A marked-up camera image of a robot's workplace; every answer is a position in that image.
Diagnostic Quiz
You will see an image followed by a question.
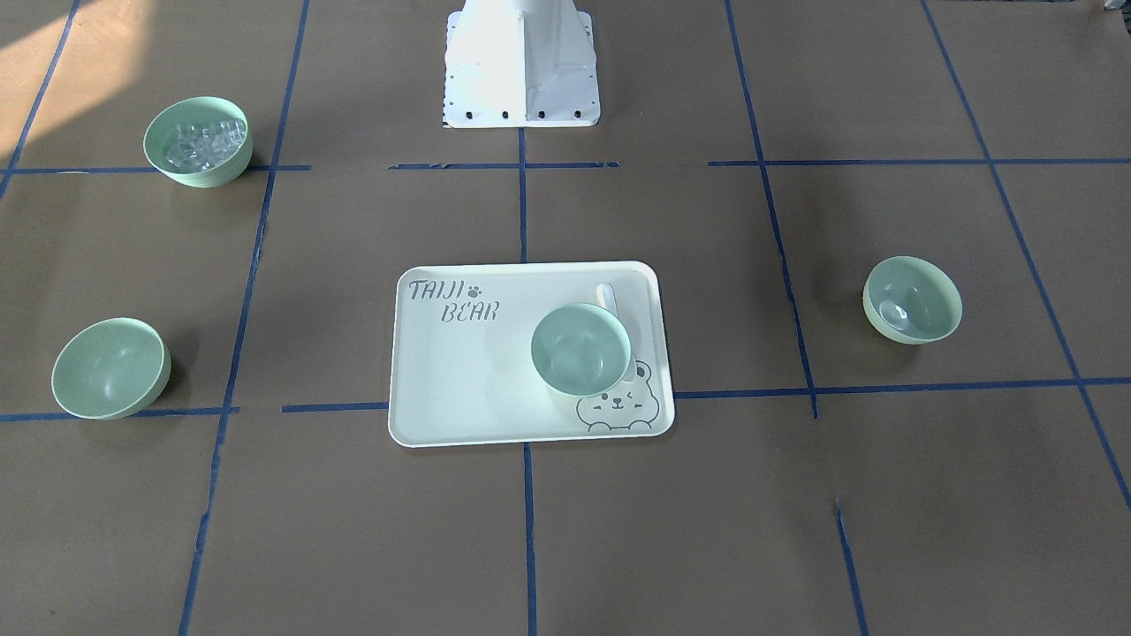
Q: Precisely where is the green bowl on tray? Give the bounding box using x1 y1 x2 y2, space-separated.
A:
529 303 634 398

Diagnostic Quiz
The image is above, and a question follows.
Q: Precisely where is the pale green bear tray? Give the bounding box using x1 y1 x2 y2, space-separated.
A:
388 261 675 447

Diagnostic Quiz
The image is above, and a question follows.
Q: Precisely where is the green bowl with ice cubes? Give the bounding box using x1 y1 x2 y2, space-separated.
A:
143 96 254 189

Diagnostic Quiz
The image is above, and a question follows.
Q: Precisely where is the green bowl front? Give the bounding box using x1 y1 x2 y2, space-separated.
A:
51 317 172 421

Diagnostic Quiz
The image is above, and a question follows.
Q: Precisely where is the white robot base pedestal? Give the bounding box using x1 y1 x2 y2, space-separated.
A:
442 1 602 129

